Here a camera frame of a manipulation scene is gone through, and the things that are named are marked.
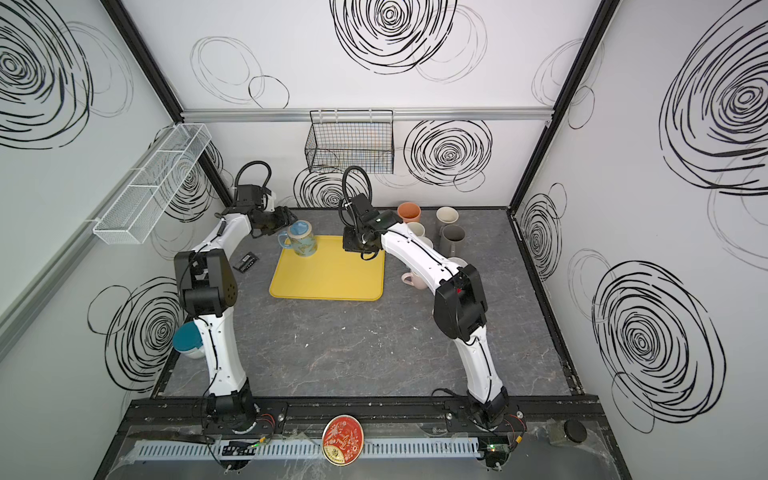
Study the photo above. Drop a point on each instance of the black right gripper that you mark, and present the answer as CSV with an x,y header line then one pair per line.
x,y
354,241

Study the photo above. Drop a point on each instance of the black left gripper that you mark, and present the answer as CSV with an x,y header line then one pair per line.
x,y
279,219

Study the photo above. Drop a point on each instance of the orange mug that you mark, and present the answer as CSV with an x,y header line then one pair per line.
x,y
409,212

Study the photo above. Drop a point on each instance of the white ribbed mug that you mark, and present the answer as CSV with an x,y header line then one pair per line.
x,y
417,228

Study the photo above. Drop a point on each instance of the blue butterfly mug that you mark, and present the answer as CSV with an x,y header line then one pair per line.
x,y
299,238

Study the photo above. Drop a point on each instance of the pink mug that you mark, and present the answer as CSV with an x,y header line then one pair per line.
x,y
414,280

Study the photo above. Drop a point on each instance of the small grey mug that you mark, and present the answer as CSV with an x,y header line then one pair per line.
x,y
446,216

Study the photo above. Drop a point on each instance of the large grey-beige mug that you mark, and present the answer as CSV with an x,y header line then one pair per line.
x,y
451,240

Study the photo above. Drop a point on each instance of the light blue mug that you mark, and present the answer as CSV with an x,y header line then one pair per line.
x,y
426,241

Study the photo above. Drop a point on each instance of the speckled white mug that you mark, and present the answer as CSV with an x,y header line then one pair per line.
x,y
459,261

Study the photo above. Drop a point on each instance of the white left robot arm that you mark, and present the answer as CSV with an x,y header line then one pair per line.
x,y
208,291

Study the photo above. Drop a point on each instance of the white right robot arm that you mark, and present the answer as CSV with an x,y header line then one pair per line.
x,y
459,307

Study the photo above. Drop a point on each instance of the yellow plastic tray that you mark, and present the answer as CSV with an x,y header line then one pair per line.
x,y
331,273

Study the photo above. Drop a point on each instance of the black snack bar wrapper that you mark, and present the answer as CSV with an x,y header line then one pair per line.
x,y
246,262

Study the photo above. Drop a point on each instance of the teal capped white cylinder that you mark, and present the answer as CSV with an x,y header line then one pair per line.
x,y
187,341

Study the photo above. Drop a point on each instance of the black wire basket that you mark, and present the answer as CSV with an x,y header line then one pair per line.
x,y
339,145

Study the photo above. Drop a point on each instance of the aluminium wall rail back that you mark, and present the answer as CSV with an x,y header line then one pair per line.
x,y
242,115

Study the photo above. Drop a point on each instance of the aluminium wall rail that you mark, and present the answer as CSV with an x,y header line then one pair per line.
x,y
28,305
242,115

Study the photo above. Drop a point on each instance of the white wire shelf basket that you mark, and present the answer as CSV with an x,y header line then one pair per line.
x,y
167,163

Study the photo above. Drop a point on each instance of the black corner frame post left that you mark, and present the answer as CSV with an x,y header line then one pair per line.
x,y
130,34

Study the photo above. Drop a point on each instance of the black corner frame post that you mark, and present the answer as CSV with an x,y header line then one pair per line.
x,y
576,74
130,34

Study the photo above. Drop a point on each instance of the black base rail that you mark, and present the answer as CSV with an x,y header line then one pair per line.
x,y
280,414

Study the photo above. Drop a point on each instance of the aluminium wall rail left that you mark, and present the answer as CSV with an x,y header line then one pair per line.
x,y
28,305

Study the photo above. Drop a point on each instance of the grey slotted cable duct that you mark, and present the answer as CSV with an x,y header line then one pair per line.
x,y
301,449

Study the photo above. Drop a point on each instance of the black corner frame post right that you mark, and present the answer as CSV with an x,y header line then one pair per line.
x,y
576,74

